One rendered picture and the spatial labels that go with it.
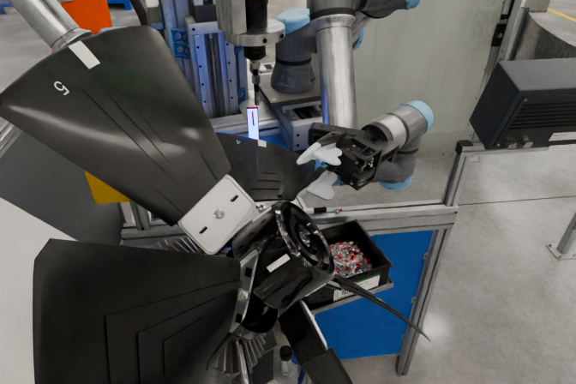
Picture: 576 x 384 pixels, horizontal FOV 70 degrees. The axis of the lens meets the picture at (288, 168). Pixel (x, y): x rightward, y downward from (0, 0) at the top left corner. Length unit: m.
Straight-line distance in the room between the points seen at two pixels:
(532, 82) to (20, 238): 0.99
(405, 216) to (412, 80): 1.58
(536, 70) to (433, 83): 1.67
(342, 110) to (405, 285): 0.73
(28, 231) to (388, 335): 1.28
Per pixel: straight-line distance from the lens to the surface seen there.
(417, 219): 1.21
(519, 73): 1.08
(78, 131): 0.51
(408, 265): 1.36
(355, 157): 0.73
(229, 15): 0.46
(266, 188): 0.67
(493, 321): 2.15
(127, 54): 0.56
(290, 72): 1.33
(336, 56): 0.88
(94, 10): 4.42
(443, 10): 2.60
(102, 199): 1.04
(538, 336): 2.19
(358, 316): 1.51
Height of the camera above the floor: 1.60
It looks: 35 degrees down
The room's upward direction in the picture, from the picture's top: straight up
